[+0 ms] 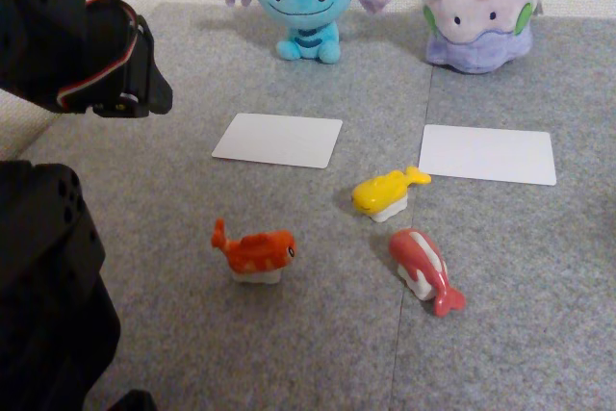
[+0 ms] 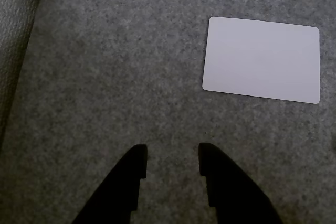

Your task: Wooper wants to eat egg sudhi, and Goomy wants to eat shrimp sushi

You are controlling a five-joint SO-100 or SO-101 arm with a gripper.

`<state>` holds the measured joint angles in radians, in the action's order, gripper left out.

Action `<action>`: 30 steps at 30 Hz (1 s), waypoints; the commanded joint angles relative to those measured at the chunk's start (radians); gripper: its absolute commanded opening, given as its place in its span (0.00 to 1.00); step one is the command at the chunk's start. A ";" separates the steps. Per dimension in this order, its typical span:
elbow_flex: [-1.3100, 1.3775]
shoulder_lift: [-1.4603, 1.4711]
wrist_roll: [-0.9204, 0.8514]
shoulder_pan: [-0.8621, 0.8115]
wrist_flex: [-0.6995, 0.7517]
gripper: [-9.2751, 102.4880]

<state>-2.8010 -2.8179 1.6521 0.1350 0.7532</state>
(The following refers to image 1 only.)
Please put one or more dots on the orange shrimp sushi toy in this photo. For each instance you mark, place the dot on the orange shrimp sushi toy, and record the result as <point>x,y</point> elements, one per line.
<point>257,252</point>

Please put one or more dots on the yellow egg sushi toy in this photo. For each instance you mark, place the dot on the yellow egg sushi toy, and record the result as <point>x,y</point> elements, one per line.
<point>380,192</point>

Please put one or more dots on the red tuna sushi toy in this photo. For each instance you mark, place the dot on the red tuna sushi toy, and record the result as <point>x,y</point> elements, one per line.
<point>418,257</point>

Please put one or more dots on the pink Goomy plush toy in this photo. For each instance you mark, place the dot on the pink Goomy plush toy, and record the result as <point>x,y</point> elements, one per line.
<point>476,21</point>

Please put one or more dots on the white rectangular card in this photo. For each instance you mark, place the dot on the white rectangular card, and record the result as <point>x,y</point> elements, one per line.
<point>486,156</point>
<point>279,141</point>

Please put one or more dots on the grey carpet tile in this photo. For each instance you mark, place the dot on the grey carpet tile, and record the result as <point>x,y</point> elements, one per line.
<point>529,286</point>
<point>313,334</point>

